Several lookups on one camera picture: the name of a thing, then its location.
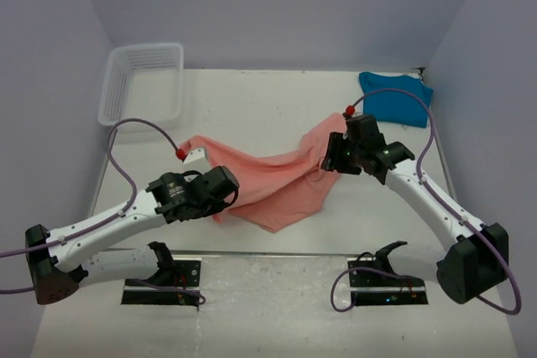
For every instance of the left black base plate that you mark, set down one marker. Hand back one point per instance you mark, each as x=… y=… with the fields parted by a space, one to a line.
x=176 y=282

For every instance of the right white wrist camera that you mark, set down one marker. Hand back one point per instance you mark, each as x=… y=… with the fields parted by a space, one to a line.
x=350 y=112

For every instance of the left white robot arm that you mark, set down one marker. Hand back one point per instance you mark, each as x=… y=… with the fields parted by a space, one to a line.
x=63 y=260

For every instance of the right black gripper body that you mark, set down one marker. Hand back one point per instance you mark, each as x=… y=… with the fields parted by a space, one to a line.
x=344 y=156

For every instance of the pink t shirt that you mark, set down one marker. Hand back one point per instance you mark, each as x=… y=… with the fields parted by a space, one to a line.
x=280 y=190

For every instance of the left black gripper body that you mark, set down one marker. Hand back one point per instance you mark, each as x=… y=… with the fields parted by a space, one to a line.
x=213 y=208

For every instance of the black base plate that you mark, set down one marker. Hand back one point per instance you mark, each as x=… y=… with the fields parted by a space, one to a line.
x=372 y=289
x=176 y=282

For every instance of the blue folded t shirt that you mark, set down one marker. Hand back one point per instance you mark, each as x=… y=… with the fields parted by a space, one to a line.
x=393 y=98

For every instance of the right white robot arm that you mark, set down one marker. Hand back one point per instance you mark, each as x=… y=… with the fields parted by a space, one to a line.
x=476 y=256

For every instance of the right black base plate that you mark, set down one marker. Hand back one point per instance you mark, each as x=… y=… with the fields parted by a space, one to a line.
x=372 y=289

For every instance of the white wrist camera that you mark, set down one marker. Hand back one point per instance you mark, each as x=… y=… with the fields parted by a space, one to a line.
x=350 y=112
x=196 y=157

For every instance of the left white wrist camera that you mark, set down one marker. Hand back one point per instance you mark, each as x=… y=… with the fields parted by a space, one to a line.
x=196 y=157

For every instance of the white plastic basket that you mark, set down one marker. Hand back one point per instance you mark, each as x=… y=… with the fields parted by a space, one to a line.
x=143 y=81

